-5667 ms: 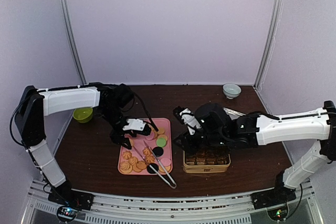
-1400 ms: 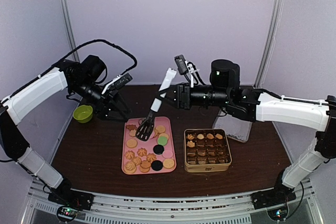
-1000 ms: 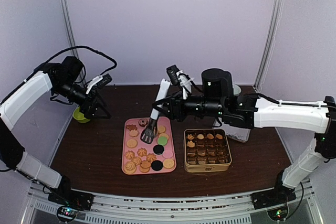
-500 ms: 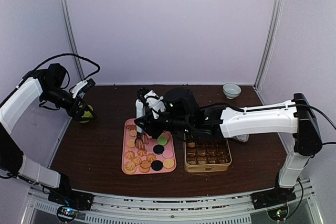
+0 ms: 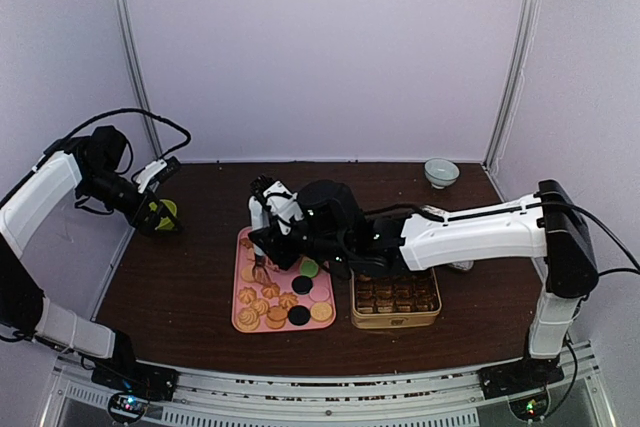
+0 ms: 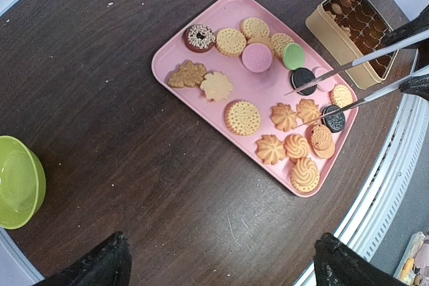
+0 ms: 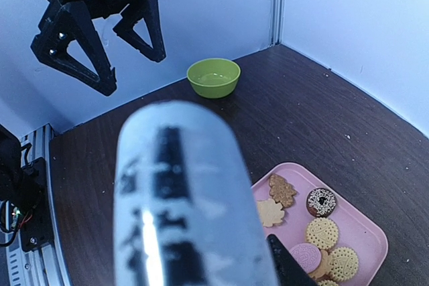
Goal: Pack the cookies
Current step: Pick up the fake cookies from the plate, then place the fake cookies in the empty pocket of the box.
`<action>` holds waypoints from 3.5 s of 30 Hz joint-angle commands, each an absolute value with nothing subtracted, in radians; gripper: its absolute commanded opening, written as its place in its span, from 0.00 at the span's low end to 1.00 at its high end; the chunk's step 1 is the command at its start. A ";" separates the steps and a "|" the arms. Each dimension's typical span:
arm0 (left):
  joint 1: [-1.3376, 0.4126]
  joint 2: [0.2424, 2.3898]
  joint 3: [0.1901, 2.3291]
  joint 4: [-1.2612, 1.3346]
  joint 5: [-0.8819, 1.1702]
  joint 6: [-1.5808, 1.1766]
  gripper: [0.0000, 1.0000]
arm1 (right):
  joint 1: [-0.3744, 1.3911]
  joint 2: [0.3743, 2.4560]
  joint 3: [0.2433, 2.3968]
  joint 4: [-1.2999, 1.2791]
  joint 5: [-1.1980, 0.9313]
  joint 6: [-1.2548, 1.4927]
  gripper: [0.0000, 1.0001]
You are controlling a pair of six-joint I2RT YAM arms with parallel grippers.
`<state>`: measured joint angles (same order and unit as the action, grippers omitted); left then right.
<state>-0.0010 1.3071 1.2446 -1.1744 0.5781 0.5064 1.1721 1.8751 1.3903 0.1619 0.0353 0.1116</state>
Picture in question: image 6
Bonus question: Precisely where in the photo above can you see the black sandwich cookie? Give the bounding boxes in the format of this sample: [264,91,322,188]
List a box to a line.
[290,68,317,96]
[321,104,346,133]

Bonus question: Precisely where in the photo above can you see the beige round biscuit corner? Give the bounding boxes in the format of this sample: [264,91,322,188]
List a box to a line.
[329,84,353,108]

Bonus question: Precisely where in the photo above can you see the beige round biscuit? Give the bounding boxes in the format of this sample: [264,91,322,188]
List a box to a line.
[216,28,247,57]
[241,17,270,40]
[271,33,294,59]

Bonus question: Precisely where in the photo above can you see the green sandwich cookie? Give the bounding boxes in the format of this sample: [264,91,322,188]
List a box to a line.
[282,42,305,70]

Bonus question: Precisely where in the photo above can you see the pink sandwich cookie lower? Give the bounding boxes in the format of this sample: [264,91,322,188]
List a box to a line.
[313,66,336,92]

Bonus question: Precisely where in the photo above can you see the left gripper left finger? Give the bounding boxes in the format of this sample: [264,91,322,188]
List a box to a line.
[37,231,131,285]

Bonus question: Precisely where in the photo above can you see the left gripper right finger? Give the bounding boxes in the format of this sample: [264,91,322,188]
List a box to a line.
[314,232,403,286]

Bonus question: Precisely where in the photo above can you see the metal serving tongs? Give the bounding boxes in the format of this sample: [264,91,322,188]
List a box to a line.
[284,29,429,129]

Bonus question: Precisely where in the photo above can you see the beige flower cookie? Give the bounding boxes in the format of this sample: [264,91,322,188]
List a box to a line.
[200,71,234,102]

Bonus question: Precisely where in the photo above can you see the pink plastic tray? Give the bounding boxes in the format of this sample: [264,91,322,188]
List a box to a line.
[151,0,359,198]

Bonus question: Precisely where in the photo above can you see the green plastic bowl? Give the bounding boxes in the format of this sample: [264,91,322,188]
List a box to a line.
[1,135,46,230]

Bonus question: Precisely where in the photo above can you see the side tray with cookies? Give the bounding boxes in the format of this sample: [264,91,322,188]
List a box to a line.
[393,231,428,286]

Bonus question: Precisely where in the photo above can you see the pink sandwich cookie upper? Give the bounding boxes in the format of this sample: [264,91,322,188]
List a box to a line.
[241,43,273,73]

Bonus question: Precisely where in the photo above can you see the black sandwich cookie upper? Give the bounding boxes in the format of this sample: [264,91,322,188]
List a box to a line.
[290,68,317,96]

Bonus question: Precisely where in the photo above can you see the gold cookie tin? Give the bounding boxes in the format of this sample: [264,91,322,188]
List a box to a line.
[304,0,400,90]

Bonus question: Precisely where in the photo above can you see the pink sandwich cookie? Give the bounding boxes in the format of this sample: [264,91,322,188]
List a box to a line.
[241,43,273,73]
[313,66,336,92]

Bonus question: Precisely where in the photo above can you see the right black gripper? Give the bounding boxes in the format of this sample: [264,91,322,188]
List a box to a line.
[381,6,428,100]

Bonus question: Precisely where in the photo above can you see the beige round biscuit top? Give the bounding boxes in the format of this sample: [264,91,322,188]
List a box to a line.
[216,28,247,57]

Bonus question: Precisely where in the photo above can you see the brown tree cookie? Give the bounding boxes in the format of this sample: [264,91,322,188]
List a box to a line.
[168,61,208,88]

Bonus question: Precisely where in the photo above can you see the chocolate sprinkle donut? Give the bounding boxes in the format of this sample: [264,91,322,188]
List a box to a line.
[184,24,216,53]

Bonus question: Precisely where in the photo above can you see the black sandwich cookie lower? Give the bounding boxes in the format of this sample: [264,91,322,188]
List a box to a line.
[321,104,346,133]

